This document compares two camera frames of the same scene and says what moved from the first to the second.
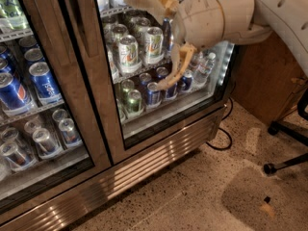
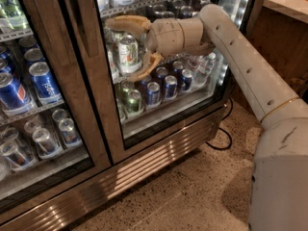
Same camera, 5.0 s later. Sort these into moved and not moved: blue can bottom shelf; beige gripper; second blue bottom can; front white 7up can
Moved: beige gripper
Not moved: second blue bottom can; blue can bottom shelf; front white 7up can
